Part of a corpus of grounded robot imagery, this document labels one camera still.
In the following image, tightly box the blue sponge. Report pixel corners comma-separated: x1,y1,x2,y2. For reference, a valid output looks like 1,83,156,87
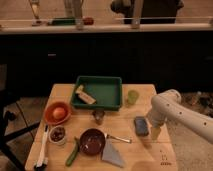
134,116,149,136

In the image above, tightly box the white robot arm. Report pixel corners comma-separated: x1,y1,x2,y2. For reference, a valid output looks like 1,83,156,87
147,89,213,144

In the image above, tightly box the green plastic cup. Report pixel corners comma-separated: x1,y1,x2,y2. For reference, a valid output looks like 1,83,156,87
127,90,139,106

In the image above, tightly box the grey folded cloth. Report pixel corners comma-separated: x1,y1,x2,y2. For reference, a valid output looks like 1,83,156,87
101,140,125,168

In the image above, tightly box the small metal cup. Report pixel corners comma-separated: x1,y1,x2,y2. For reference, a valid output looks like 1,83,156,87
93,110,105,125

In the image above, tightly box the dark red bowl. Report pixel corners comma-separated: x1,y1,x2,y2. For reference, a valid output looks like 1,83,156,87
80,128,106,156

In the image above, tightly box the green plastic tray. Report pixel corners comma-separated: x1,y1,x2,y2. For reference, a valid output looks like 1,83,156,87
71,76,122,111

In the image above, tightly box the green cucumber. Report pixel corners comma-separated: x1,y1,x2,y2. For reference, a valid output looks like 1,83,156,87
65,137,79,167

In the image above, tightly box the orange fruit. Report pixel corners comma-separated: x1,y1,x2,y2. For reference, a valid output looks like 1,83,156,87
53,107,66,120

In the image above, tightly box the white bowl with food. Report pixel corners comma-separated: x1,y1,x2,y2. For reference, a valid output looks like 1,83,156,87
49,125,66,145

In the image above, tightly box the orange bowl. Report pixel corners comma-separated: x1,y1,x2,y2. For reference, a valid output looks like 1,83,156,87
44,101,72,125

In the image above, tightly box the red object on shelf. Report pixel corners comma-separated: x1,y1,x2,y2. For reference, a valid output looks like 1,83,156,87
83,17,94,25

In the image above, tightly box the green object on shelf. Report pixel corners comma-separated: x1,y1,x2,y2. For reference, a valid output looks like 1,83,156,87
47,17,75,26

